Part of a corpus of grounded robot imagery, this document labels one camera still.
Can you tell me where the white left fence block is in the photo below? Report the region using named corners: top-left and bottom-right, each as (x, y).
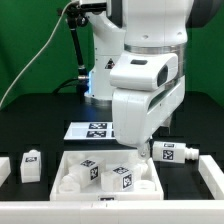
top-left (0, 157), bottom-right (11, 187)

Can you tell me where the white front fence bar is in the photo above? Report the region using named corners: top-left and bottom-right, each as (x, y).
top-left (0, 200), bottom-right (224, 224)

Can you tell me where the black camera on mount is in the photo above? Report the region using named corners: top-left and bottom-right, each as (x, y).
top-left (79, 0), bottom-right (107, 11)

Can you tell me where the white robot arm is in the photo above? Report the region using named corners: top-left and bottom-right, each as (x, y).
top-left (79, 0), bottom-right (224, 159)

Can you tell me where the white square tabletop tray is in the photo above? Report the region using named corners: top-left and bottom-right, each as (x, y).
top-left (50, 150), bottom-right (164, 201)

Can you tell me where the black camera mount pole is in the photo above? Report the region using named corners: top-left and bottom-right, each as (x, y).
top-left (65, 3), bottom-right (89, 96)

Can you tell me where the white cable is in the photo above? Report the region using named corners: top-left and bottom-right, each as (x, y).
top-left (0, 0), bottom-right (79, 108)

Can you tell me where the white fence block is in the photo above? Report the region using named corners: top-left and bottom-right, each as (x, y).
top-left (198, 155), bottom-right (224, 200)
top-left (0, 157), bottom-right (11, 187)

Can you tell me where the white right fence block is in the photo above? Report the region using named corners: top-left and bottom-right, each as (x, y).
top-left (198, 155), bottom-right (224, 200)

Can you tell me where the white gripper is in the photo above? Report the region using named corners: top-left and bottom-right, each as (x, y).
top-left (110, 52), bottom-right (185, 159)

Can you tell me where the white marker base plate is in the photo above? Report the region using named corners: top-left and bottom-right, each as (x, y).
top-left (64, 122), bottom-right (114, 140)

